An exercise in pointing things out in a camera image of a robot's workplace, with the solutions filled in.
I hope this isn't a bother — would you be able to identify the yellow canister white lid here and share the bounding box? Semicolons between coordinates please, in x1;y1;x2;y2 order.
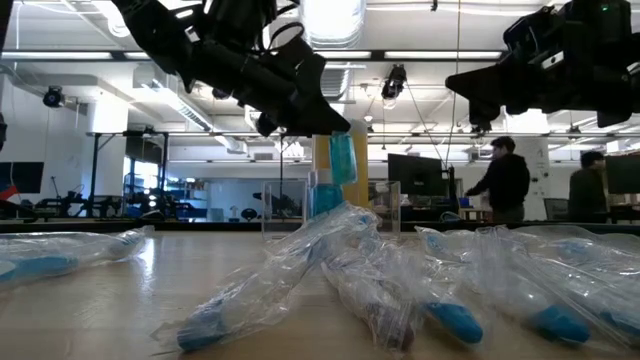
312;118;370;209

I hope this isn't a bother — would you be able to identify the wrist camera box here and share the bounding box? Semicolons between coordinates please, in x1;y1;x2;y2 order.
503;5;571;67
192;0;281;44

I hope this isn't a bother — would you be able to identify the black office chair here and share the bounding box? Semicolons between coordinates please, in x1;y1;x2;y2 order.
543;197;571;224

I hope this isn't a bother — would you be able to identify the black aluminium table frame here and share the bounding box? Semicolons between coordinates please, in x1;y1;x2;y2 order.
0;218;640;236

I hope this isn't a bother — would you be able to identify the black overhead camera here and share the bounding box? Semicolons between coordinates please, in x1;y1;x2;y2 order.
42;85;65;109
380;64;408;101

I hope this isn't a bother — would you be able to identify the person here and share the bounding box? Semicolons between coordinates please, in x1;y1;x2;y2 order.
568;149;609;224
464;135;531;224

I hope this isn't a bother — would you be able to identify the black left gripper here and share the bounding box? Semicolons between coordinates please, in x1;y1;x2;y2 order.
199;39;351;137

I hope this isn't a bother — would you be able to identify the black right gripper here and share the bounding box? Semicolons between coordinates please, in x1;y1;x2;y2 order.
445;49;601;133

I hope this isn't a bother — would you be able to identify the beam with LED strips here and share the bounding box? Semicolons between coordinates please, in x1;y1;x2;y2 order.
0;48;504;63

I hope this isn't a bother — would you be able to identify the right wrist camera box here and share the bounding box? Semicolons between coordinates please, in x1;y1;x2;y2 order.
503;5;571;67

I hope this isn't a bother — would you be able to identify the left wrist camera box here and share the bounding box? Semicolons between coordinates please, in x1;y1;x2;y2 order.
192;0;281;44

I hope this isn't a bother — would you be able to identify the clear acrylic organizer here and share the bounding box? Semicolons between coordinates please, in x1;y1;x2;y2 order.
261;178;402;236

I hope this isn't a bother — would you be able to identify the silver ventilation duct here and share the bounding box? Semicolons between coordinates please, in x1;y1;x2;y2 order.
298;0;369;104

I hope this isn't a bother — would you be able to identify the black computer monitor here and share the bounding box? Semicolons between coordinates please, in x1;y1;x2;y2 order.
387;153;447;211
603;154;640;196

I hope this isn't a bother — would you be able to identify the dark wall screen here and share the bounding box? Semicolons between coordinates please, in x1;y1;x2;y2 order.
0;160;45;195

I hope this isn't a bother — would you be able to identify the black metal rack frame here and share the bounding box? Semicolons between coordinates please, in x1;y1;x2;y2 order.
85;129;314;224

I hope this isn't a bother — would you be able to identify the white square column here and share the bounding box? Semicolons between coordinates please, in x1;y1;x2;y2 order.
519;137;554;221

